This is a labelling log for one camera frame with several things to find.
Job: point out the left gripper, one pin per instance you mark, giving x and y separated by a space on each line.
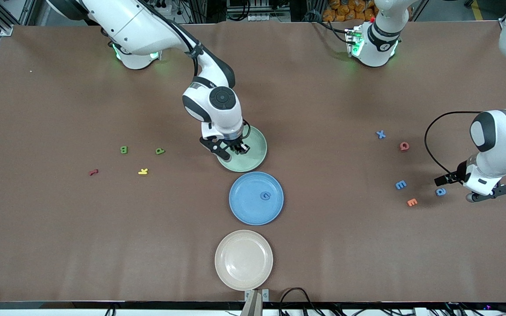
458 172

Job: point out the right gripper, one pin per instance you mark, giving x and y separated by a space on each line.
235 142

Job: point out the blue foam letter a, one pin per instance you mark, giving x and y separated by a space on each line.
441 192

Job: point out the blue foam letter G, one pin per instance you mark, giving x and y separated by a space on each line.
262 196

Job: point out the green foam letter P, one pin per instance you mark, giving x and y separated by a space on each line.
159 151

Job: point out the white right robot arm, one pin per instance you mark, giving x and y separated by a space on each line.
139 22

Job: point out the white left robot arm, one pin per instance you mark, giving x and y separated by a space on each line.
499 131

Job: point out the light green plate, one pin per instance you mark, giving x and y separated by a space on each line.
253 160

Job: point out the orange foam letter E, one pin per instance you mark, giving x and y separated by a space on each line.
412 202

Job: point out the blue foam letter E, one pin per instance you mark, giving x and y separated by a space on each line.
401 184

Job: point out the pink foam letter Q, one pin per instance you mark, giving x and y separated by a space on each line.
402 147

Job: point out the blue plate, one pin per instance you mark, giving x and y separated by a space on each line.
248 206

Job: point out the blue foam letter X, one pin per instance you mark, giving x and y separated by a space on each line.
381 134

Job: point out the yellow foam letter K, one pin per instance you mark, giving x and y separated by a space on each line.
143 171

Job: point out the beige plate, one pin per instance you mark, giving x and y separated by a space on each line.
243 260

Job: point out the white power strip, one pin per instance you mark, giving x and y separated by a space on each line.
262 17

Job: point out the power strip with plugs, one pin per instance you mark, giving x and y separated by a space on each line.
160 6

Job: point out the pile of orange items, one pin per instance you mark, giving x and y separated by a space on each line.
349 11

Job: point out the metal table edge bracket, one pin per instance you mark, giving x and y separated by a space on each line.
265 295

